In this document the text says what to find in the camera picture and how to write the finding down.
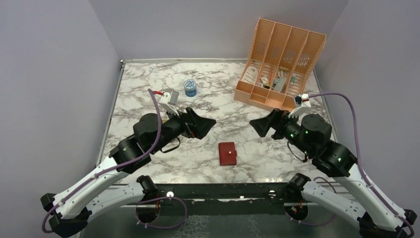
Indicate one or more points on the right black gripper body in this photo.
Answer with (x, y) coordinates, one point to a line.
(289, 129)

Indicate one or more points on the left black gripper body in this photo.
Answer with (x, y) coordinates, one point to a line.
(174, 128)

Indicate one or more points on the red leather card holder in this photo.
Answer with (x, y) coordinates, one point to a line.
(227, 154)

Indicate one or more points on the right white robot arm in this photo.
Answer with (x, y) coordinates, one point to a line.
(370, 210)

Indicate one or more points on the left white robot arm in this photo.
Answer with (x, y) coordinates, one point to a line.
(70, 211)

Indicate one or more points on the white striped card in organizer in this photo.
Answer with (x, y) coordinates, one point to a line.
(250, 75)

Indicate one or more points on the blue round tin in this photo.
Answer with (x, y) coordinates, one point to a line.
(190, 87)

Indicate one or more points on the small items in organizer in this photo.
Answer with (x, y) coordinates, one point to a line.
(273, 79)

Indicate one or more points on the orange plastic file organizer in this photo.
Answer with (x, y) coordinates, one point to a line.
(276, 44)

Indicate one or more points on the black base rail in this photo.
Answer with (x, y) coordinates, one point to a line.
(213, 199)

